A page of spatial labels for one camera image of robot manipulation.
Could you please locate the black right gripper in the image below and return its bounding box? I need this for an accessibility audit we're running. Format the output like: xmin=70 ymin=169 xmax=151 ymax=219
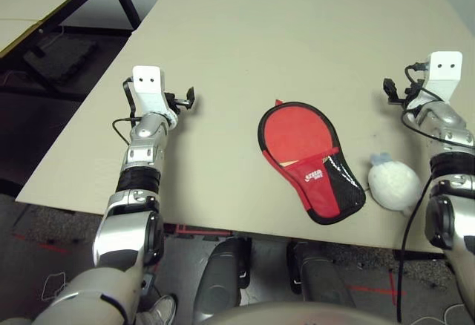
xmin=382 ymin=77 xmax=426 ymax=108

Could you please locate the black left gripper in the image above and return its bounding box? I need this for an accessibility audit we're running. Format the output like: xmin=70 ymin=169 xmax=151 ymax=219
xmin=165 ymin=86 xmax=197 ymax=114

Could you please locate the white stuffing ball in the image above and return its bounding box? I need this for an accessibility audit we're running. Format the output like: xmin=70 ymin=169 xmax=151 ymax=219
xmin=367 ymin=152 xmax=425 ymax=215

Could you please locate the red ping-pong paddle wooden handle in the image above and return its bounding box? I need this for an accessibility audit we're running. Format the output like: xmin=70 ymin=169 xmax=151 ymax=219
xmin=263 ymin=108 xmax=337 ymax=167

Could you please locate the black red zippered paddle case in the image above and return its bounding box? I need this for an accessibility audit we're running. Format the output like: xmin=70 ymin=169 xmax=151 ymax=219
xmin=258 ymin=98 xmax=367 ymax=226

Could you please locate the black rubber floor mat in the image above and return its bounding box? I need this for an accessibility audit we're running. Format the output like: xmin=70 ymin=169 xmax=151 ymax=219
xmin=24 ymin=35 xmax=99 ymax=84

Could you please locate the dark grey robot left leg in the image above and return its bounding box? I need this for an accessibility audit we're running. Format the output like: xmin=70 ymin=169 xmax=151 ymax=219
xmin=193 ymin=237 xmax=254 ymax=319

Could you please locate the dark grey robot leg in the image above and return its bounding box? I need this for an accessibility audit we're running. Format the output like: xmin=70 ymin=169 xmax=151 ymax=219
xmin=193 ymin=237 xmax=254 ymax=319
xmin=286 ymin=241 xmax=357 ymax=308

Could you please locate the dark grey robot right leg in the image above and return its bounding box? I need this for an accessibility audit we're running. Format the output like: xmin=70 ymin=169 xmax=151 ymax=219
xmin=286 ymin=241 xmax=357 ymax=308

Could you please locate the grey person's shoe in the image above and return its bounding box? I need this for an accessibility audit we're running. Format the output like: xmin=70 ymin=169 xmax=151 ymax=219
xmin=135 ymin=294 xmax=177 ymax=325

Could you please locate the grey robot torso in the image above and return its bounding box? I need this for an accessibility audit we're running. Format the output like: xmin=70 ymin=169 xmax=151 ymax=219
xmin=207 ymin=301 xmax=405 ymax=325

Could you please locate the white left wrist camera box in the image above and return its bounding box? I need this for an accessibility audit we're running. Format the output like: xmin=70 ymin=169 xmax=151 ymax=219
xmin=132 ymin=65 xmax=179 ymax=128

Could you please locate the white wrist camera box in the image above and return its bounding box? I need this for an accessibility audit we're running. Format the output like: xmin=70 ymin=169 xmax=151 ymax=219
xmin=403 ymin=50 xmax=465 ymax=125
xmin=132 ymin=65 xmax=179 ymax=128

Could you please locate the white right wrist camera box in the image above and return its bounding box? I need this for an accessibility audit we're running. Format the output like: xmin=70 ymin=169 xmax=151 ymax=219
xmin=403 ymin=50 xmax=465 ymax=125

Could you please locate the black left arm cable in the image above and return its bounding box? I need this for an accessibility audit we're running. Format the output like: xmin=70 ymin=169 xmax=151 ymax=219
xmin=112 ymin=76 xmax=140 ymax=148

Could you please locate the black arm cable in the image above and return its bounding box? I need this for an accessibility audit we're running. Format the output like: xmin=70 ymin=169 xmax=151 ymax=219
xmin=396 ymin=61 xmax=475 ymax=323
xmin=112 ymin=76 xmax=140 ymax=148

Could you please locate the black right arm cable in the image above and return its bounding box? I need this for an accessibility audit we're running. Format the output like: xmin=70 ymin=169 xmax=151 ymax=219
xmin=396 ymin=61 xmax=475 ymax=323

